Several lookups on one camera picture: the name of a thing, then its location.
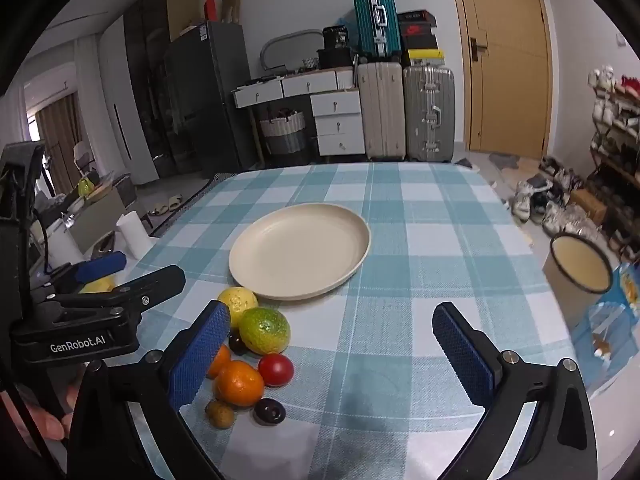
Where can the dark tall wardrobe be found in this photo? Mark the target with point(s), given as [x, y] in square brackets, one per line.
[147, 85]

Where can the cream round plate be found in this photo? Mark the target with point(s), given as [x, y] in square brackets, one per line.
[300, 250]

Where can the white desk with drawers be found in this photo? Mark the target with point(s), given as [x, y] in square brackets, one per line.
[335, 110]

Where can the wooden shoe rack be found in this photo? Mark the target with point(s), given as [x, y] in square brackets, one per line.
[617, 160]

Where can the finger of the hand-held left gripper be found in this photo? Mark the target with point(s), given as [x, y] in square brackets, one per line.
[160, 282]
[100, 266]

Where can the person's left hand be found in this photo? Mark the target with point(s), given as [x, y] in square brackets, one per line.
[50, 420]

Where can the orange tangerine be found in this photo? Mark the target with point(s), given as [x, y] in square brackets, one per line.
[239, 384]
[221, 360]

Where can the grey suitcase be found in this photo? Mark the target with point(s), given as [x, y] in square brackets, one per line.
[429, 112]

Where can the oval mirror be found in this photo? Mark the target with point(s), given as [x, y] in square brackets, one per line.
[290, 47]

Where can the light switch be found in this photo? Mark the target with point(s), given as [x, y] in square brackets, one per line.
[620, 39]

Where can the black and red shoe box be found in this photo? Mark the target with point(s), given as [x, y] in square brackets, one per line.
[417, 30]

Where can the dark refrigerator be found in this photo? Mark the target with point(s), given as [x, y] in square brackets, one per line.
[205, 100]

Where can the teal checked tablecloth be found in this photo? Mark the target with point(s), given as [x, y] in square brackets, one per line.
[425, 240]

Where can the black bag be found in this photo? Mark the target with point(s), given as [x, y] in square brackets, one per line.
[337, 37]

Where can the brown bin with black rim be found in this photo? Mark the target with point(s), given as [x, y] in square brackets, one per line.
[575, 270]

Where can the yellow and black box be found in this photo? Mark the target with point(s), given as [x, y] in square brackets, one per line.
[424, 56]

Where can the blue printed bag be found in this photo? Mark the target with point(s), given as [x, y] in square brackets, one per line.
[617, 310]

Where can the teal suitcase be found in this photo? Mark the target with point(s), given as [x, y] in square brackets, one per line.
[375, 20]

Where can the beige suitcase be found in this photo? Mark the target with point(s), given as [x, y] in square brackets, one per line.
[381, 110]

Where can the red tomato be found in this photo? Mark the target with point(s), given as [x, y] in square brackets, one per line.
[275, 369]

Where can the dark purple plum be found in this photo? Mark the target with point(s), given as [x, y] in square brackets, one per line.
[269, 411]
[236, 342]

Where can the yellowish green orange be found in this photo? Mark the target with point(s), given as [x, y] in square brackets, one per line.
[240, 302]

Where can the white tall cabinet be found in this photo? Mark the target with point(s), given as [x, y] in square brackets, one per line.
[120, 110]

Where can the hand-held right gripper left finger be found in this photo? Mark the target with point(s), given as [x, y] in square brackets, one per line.
[200, 355]

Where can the yellow lemon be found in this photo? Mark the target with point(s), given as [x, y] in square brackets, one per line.
[100, 286]

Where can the wooden door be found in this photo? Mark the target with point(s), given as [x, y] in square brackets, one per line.
[505, 60]

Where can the woven laundry basket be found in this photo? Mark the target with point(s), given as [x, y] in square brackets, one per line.
[284, 135]

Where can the pile of floor shoes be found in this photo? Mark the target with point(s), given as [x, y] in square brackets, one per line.
[555, 210]

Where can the small brown kiwi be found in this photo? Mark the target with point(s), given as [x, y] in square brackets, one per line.
[220, 414]

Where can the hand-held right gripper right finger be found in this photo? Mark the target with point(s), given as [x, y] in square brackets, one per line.
[462, 355]

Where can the grey door mat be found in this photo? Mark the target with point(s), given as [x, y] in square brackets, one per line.
[505, 160]

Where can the pair of beige slippers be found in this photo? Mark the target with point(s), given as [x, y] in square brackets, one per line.
[167, 205]

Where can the white paper towel roll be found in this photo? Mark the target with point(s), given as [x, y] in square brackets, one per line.
[132, 235]

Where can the brown cardboard box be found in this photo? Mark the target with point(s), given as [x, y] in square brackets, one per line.
[230, 5]

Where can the brown curtain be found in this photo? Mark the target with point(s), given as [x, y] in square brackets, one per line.
[57, 145]

